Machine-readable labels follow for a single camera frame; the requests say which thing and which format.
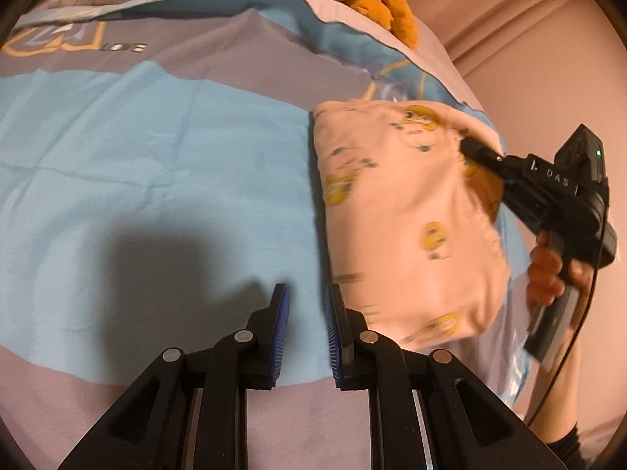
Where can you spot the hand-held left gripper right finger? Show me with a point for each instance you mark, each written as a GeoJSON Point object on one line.
{"type": "Point", "coordinates": [334, 338]}

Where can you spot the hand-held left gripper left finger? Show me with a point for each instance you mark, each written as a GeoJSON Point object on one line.
{"type": "Point", "coordinates": [280, 333]}

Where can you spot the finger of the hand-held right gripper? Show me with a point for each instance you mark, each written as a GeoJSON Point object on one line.
{"type": "Point", "coordinates": [482, 152]}

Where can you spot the pink cartoon print shirt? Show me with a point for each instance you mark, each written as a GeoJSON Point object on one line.
{"type": "Point", "coordinates": [401, 235]}

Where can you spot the person's right forearm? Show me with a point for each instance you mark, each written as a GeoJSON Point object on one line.
{"type": "Point", "coordinates": [563, 401]}

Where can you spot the person's right hand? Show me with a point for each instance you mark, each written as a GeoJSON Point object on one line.
{"type": "Point", "coordinates": [543, 274]}

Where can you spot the mauve bed sheet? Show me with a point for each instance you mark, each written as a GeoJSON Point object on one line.
{"type": "Point", "coordinates": [431, 44]}

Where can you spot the blue grey striped blanket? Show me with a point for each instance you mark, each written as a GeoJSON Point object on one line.
{"type": "Point", "coordinates": [147, 156]}

